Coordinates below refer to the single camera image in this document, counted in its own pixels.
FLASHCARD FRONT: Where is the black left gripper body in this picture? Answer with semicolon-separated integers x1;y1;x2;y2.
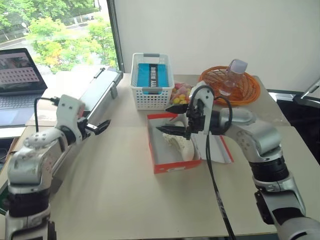
76;116;98;141

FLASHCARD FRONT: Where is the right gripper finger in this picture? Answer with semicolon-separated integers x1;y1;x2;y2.
165;103;189;115
155;124;191;139

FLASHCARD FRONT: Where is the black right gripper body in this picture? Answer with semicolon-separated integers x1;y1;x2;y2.
185;98;207;141

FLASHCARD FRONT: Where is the red shoebox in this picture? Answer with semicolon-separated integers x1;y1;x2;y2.
146;112;203;175

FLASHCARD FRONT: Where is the bag of colourful candies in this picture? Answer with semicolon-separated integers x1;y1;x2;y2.
169;82;195;106

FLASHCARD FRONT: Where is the white knit shoe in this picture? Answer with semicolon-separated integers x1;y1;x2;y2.
162;131;196;162

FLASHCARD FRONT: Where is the white perforated plastic basket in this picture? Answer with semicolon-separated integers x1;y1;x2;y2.
129;52;175;111

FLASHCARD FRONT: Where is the silver aluminium case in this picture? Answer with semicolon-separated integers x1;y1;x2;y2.
41;66;124;177

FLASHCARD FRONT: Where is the brown cardboard sheet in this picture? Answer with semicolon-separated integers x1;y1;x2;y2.
24;99;60;127

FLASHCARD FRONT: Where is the blue box with black stripe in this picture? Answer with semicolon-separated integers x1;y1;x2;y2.
136;62;169;96

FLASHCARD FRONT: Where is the clear bottle with purple cap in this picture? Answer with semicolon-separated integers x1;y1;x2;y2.
219;58;249;96

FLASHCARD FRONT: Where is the grey laptop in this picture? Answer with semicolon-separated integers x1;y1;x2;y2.
0;47;49;129

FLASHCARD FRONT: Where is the green board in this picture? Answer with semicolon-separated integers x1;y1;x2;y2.
0;184;10;216

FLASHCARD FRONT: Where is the silver metal bar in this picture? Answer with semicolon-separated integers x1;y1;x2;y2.
300;78;320;100

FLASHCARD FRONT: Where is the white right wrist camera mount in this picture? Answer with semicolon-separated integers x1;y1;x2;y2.
189;84;216;136

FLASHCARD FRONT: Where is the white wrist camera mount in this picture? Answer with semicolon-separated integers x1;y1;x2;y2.
189;84;216;136
55;94;89;144

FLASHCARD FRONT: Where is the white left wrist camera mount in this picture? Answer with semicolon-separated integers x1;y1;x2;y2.
55;94;89;144

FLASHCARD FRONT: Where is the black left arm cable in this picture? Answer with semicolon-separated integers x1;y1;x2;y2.
33;95;61;134

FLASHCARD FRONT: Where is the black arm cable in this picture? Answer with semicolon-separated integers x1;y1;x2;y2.
33;95;61;134
188;84;237;240

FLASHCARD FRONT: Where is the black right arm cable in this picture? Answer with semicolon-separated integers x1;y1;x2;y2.
188;84;237;240

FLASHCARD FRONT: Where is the orange wire basket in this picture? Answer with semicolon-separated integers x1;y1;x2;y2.
198;65;262;106

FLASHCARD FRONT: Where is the dark window frame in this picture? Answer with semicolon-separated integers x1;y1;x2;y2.
106;0;125;74

